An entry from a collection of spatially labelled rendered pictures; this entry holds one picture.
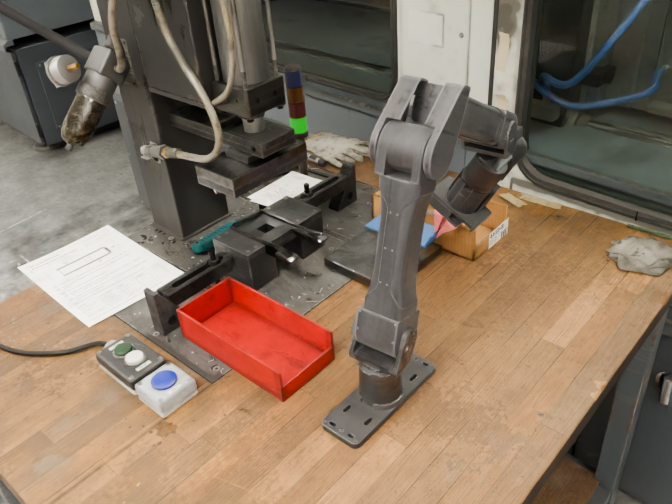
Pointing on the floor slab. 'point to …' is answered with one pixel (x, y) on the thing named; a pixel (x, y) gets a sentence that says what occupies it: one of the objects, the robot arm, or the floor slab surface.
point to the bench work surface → (456, 388)
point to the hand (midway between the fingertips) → (438, 232)
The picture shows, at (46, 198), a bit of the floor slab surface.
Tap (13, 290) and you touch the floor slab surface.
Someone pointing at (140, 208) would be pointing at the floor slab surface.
